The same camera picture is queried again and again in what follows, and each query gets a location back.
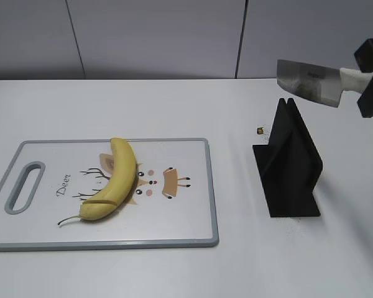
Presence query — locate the yellow banana piece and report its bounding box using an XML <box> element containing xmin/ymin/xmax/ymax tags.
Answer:
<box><xmin>70</xmin><ymin>138</ymin><xmax>137</xmax><ymax>221</ymax></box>

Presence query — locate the white grey-rimmed cutting board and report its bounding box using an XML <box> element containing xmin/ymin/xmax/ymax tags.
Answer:
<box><xmin>0</xmin><ymin>138</ymin><xmax>219</xmax><ymax>251</ymax></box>

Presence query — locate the white-handled kitchen knife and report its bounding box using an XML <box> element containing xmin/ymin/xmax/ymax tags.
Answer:
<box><xmin>277</xmin><ymin>60</ymin><xmax>373</xmax><ymax>107</ymax></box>

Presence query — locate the black knife stand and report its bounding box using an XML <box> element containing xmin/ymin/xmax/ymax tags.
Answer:
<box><xmin>252</xmin><ymin>98</ymin><xmax>323</xmax><ymax>218</ymax></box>

